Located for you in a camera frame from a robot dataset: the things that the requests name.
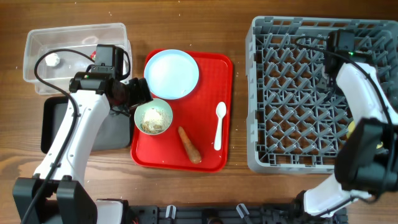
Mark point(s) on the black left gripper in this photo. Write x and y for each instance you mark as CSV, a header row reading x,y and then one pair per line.
x,y
138,93

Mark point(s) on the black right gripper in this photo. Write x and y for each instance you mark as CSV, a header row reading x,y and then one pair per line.
x,y
323,83

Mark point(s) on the red snack wrapper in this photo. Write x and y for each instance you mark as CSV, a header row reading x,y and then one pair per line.
x,y
93,55

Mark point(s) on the yellow plastic cup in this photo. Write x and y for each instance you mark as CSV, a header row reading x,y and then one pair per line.
x,y
351,128

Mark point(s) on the white plastic spoon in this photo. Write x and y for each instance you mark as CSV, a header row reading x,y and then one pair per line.
x,y
220,113

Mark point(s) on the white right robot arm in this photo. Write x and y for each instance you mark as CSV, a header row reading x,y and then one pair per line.
x,y
366,166

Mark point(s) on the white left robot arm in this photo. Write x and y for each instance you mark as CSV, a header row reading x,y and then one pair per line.
x,y
55,193

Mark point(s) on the grey dishwasher rack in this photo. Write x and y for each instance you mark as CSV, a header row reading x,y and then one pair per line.
x,y
291,126

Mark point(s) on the green bowl with rice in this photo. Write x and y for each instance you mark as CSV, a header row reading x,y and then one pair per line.
x,y
154,117

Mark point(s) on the light blue plate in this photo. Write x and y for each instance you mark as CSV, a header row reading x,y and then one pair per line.
x,y
171,74

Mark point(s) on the black tray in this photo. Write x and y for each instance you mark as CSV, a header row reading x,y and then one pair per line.
x,y
114,133

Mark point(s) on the red plastic tray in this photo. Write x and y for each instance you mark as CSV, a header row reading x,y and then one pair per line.
x,y
198,137

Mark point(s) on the clear plastic storage box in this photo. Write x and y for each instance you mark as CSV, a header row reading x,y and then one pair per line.
x,y
80,38

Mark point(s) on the orange carrot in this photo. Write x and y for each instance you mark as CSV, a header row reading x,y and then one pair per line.
x,y
192,152

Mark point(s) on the crumpled white paper ball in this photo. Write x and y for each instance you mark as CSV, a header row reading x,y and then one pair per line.
x,y
52,60

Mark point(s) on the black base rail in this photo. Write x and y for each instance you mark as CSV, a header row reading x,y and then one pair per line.
x,y
217,213

